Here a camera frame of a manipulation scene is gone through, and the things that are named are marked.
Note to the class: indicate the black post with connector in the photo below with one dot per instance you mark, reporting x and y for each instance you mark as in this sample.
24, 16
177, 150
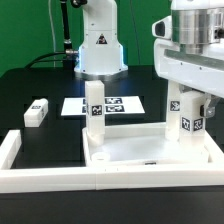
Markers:
69, 59

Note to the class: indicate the white U-shaped obstacle fence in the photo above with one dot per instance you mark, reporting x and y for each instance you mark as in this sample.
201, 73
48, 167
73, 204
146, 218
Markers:
97, 178

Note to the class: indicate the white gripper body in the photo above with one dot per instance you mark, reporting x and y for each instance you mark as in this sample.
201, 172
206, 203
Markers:
203, 72

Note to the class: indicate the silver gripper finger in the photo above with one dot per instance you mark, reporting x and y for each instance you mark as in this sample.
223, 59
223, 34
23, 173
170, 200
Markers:
208, 109

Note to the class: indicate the black tag marker plate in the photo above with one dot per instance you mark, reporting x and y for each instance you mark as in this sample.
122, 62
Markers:
113, 105

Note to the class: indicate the white desk top tray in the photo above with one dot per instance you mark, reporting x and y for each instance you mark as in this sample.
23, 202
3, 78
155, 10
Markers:
138, 144

